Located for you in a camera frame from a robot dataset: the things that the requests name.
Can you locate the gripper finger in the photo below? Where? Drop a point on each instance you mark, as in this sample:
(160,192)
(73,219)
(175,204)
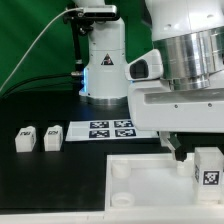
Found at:
(177,149)
(164,140)

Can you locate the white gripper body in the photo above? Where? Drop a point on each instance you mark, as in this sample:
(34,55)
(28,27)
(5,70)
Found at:
(153,106)

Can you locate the white square table top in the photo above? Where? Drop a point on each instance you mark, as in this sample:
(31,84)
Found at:
(142,181)

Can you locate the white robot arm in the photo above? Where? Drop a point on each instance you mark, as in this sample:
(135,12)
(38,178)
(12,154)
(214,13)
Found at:
(178,86)

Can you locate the white marker tag sheet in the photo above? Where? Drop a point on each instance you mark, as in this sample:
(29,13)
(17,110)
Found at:
(106,130)

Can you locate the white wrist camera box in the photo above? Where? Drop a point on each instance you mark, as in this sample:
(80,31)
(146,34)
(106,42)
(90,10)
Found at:
(147,67)

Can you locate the white front table rail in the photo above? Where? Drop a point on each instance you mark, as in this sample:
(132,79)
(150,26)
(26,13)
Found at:
(90,218)

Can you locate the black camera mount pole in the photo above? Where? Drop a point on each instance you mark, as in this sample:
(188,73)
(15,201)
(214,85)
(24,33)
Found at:
(78,58)

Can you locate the black mounted camera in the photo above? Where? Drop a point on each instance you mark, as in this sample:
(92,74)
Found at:
(92,13)

